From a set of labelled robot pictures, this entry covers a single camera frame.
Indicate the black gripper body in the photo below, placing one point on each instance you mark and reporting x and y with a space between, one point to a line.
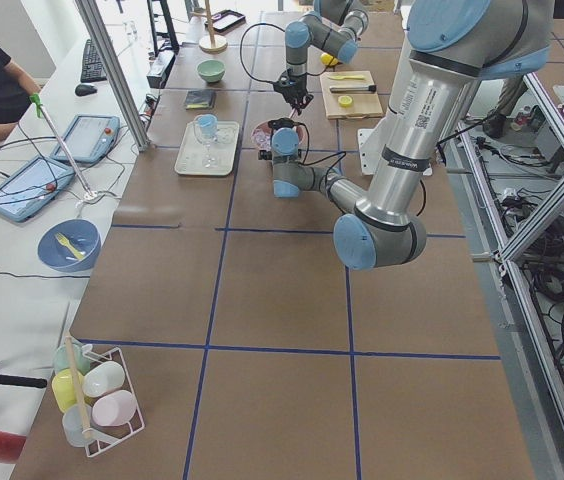
296 88

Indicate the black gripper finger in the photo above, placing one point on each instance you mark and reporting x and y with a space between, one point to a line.
305 100
296 109

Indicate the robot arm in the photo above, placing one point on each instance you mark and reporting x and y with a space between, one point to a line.
334 27
447 45

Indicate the pile of clear ice cubes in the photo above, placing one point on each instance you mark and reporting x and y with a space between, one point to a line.
261 138

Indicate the light blue cup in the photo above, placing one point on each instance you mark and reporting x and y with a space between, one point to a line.
206 125

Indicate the white plastic cup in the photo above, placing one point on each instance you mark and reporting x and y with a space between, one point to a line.
104 378

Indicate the green plastic cup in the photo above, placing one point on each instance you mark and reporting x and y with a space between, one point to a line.
61 360

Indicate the pink plastic cup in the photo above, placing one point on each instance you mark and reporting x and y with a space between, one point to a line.
114 409

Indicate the yellow plastic cup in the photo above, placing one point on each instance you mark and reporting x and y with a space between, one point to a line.
63 391

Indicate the clear plastic cup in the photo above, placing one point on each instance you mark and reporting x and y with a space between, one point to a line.
73 428

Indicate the steel cylinder tool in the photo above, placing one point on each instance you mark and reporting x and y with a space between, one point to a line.
359 89

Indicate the lemon half slice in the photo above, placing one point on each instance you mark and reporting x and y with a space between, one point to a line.
345 101

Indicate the yellow lemon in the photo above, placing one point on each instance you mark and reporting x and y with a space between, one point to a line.
329 60

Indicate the wooden cutting board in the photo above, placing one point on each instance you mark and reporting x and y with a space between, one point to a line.
364 105

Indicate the pink bowl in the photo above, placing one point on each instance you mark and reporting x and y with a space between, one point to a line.
282 135

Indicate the yellow plastic knife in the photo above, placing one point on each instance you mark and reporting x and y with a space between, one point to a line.
346 77

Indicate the green bowl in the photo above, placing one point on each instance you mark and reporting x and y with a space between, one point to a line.
211 71

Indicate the wooden stand round base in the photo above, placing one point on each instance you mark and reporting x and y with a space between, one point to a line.
212 42

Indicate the clear wine glass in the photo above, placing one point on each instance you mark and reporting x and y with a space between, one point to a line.
210 160

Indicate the cream bear tray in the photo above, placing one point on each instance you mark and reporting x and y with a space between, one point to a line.
217 159

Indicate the grey folded cloth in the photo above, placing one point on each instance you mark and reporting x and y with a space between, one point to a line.
203 99

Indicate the black keyboard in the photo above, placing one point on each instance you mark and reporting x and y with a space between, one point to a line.
92 68

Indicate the far blue teach pendant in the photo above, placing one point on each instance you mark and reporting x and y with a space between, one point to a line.
90 137

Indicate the blue teach pendant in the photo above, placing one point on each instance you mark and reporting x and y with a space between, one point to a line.
32 187
90 137

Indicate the black computer mouse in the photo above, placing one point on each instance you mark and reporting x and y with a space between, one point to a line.
83 89

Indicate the blue bowl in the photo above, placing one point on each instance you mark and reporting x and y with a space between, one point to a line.
83 234

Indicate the metal rod with green grip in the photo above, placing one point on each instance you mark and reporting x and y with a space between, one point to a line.
90 196

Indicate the yellow plastic fork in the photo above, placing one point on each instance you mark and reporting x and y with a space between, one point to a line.
65 242

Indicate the near blue teach pendant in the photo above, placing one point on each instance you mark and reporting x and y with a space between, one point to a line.
32 187

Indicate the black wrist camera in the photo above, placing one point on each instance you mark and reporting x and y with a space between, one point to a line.
280 123

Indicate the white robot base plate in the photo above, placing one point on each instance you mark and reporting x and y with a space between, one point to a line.
369 150

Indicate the aluminium frame post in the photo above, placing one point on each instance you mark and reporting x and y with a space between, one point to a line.
98 33

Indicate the white wire cup rack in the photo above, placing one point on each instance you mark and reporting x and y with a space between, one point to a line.
105 438

